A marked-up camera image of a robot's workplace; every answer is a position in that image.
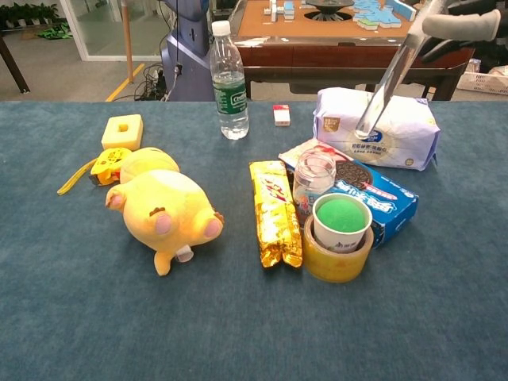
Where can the white paper cup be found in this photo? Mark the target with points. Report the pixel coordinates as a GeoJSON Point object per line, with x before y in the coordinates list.
{"type": "Point", "coordinates": [337, 240]}

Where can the green potted plants row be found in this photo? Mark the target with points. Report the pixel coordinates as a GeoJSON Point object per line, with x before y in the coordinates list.
{"type": "Point", "coordinates": [28, 14]}

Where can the white tissue pack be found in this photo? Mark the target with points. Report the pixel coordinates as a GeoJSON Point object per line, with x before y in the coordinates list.
{"type": "Point", "coordinates": [409, 131]}

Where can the blue felt table mat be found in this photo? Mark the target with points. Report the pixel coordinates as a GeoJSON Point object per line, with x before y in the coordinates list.
{"type": "Point", "coordinates": [119, 317]}

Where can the clear glass jar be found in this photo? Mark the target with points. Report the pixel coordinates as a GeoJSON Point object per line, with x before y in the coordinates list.
{"type": "Point", "coordinates": [313, 182]}

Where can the small red white box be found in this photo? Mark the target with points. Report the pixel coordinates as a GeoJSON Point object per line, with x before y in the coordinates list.
{"type": "Point", "coordinates": [282, 116]}

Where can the clear plastic tube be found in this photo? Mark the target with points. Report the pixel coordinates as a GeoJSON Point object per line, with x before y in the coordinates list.
{"type": "Point", "coordinates": [381, 95]}

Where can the yellowish clear tape roll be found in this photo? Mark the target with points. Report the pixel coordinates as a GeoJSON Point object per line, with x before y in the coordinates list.
{"type": "Point", "coordinates": [337, 266]}

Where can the green cloth pile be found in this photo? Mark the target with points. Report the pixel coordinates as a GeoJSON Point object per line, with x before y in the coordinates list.
{"type": "Point", "coordinates": [55, 31]}

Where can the white blue mahjong tile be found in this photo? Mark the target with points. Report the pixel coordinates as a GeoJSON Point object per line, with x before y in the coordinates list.
{"type": "Point", "coordinates": [274, 12]}
{"type": "Point", "coordinates": [289, 10]}

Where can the blue robot pedestal base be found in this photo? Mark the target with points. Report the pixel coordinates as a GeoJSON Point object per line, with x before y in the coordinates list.
{"type": "Point", "coordinates": [186, 59]}

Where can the black mahjong table centre disk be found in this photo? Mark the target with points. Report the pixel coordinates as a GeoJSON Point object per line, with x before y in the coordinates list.
{"type": "Point", "coordinates": [327, 10]}

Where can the white pink snack packet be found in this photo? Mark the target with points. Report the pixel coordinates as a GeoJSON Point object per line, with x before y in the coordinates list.
{"type": "Point", "coordinates": [293, 152]}

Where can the yellow sponge block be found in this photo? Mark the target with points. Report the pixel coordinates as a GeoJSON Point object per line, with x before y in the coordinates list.
{"type": "Point", "coordinates": [119, 137]}

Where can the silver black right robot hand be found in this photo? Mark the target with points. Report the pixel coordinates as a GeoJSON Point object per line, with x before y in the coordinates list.
{"type": "Point", "coordinates": [460, 25]}

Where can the brown mahjong table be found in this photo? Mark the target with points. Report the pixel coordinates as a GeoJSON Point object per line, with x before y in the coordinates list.
{"type": "Point", "coordinates": [317, 53]}

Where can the wooden pole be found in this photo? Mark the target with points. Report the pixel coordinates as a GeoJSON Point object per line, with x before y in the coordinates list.
{"type": "Point", "coordinates": [128, 43]}

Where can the yellow tape measure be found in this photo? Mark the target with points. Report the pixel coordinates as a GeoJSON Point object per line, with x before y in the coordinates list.
{"type": "Point", "coordinates": [105, 166]}

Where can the blue Oreo cookie box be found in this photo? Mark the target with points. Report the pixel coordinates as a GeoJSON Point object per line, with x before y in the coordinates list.
{"type": "Point", "coordinates": [391, 202]}

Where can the dark table leg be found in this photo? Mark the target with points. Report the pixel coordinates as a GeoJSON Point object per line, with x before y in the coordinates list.
{"type": "Point", "coordinates": [14, 65]}

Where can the white plastic basket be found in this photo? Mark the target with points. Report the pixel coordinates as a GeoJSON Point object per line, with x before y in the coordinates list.
{"type": "Point", "coordinates": [482, 81]}

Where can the yellow plush chick toy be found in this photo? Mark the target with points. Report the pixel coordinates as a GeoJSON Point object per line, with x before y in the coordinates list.
{"type": "Point", "coordinates": [166, 210]}

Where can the gold foil snack packet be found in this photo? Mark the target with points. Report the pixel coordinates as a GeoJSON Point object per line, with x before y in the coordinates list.
{"type": "Point", "coordinates": [274, 214]}

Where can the clear plastic water bottle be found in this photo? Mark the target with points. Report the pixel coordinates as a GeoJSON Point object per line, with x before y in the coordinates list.
{"type": "Point", "coordinates": [230, 99]}

